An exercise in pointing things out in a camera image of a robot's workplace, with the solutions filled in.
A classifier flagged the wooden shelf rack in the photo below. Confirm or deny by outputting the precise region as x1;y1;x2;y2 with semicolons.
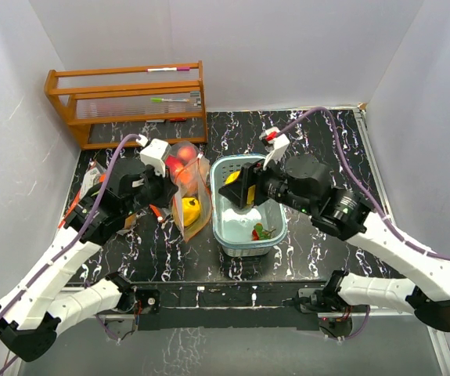
44;61;208;150

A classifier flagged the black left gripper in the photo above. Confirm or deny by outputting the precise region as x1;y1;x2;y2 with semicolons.
123;161;178;216

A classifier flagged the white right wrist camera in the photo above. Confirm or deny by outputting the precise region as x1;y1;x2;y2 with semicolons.
259;127;290;171

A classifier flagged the small red box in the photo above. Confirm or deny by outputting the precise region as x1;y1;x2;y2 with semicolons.
169;117;188;122

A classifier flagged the clear orange-zip bag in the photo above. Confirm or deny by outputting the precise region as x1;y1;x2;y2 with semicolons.
165;141;210;191

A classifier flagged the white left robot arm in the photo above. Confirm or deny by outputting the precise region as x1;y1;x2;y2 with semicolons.
0;159;178;362

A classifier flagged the yellow lemon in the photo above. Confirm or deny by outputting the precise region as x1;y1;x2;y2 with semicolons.
225;171;241;185

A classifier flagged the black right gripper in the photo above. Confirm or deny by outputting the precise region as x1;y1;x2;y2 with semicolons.
220;151;314;216

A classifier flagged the red bell pepper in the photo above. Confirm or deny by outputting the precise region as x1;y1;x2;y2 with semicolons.
165;155;185;178

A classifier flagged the pink peach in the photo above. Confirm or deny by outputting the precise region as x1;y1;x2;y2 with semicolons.
177;146;196;163

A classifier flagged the yellow bell pepper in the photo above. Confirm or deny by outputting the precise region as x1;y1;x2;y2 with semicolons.
182;197;201;227

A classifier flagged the light blue plastic basket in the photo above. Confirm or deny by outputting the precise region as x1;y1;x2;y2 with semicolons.
210;154;287;258

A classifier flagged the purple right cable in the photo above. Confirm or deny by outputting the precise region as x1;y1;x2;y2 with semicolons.
273;106;450;326

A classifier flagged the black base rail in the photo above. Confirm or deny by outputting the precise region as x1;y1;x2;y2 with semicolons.
106;281;365;338

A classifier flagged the orange fruit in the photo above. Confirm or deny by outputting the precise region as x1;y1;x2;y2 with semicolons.
176;168;196;186

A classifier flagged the green white pen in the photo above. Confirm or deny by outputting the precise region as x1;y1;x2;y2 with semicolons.
150;97;190;103

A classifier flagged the cherry tomato bunch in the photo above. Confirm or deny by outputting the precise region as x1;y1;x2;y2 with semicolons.
251;222;275;241

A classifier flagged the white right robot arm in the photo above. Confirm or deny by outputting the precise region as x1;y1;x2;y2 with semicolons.
218;154;450;332

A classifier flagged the pink white pen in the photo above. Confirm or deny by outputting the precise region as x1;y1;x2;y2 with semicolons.
146;67;192;73

